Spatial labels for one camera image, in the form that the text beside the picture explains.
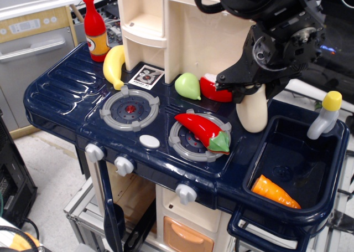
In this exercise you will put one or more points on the navy toy kitchen counter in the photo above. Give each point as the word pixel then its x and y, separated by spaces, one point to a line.
pixel 276 183

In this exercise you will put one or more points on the cream toy kitchen shelf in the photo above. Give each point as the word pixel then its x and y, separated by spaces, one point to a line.
pixel 176 36

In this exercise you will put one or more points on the grey left stove burner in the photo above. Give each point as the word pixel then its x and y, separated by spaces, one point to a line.
pixel 130 110

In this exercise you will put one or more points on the navy toy ladle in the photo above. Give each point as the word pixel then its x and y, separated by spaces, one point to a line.
pixel 111 225

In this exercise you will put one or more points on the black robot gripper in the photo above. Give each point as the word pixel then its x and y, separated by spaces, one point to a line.
pixel 274 52

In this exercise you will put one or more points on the red ketchup bottle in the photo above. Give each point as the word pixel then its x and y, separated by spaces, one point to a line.
pixel 95 31

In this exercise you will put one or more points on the grey toy dishwasher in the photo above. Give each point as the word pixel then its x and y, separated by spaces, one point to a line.
pixel 35 34

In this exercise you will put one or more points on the grey stove knob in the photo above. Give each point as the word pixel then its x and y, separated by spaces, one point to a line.
pixel 94 153
pixel 124 166
pixel 186 194

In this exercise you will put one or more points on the white metal stand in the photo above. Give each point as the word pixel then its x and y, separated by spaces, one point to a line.
pixel 301 94

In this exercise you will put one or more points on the grey left stove knob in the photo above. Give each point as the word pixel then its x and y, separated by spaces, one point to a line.
pixel 94 153

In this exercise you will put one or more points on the green toy pear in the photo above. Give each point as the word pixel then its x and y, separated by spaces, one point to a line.
pixel 187 85

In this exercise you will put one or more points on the grey toy faucet yellow knob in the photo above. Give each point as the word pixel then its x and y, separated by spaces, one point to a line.
pixel 327 117

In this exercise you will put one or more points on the orange toy drawer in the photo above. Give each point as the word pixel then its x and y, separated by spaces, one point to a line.
pixel 181 238

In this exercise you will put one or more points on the black computer case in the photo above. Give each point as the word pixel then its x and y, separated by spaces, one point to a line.
pixel 18 191

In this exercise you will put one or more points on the grey oval button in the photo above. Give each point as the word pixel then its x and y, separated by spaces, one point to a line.
pixel 149 141

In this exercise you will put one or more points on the cream detergent bottle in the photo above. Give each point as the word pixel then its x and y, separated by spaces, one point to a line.
pixel 252 112

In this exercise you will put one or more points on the yellow toy banana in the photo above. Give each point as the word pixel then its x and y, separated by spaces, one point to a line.
pixel 112 66

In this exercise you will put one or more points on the grey stove burner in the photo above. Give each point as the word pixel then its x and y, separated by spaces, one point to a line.
pixel 130 110
pixel 188 146

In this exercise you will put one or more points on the red toy chili pepper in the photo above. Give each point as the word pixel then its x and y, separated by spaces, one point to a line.
pixel 209 133

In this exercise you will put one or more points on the orange toy carrot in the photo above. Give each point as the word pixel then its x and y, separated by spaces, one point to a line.
pixel 266 188

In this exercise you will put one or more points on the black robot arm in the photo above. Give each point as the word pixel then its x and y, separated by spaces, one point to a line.
pixel 260 10

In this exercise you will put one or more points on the white sticker label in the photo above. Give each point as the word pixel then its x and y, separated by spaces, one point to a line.
pixel 146 77

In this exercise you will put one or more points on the grey right stove knob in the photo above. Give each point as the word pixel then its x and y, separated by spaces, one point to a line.
pixel 186 194

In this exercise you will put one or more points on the grey right stove burner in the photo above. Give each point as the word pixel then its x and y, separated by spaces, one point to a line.
pixel 188 146

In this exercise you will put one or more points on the grey middle stove knob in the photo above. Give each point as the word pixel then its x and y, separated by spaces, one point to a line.
pixel 124 166

